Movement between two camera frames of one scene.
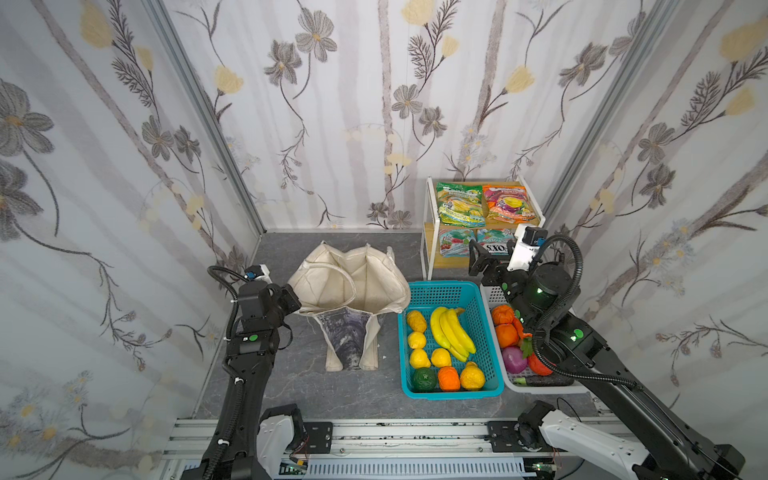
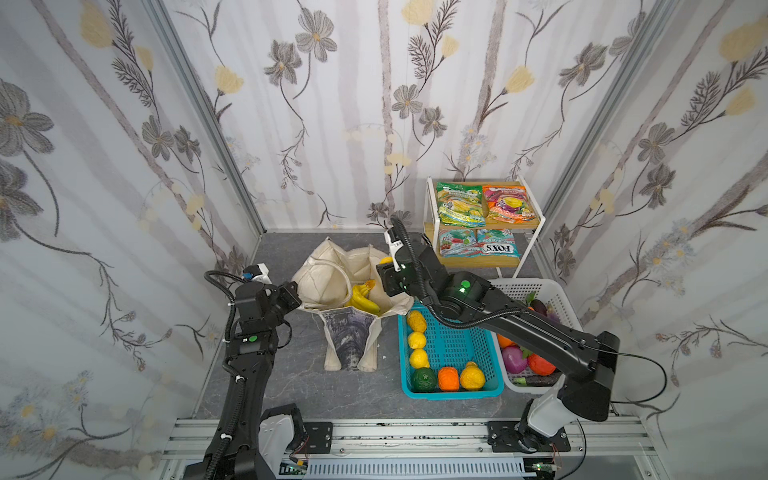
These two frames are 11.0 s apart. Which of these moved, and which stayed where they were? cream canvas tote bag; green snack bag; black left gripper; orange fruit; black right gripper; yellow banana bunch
Moved: black right gripper; yellow banana bunch
Stayed: green snack bag; cream canvas tote bag; orange fruit; black left gripper
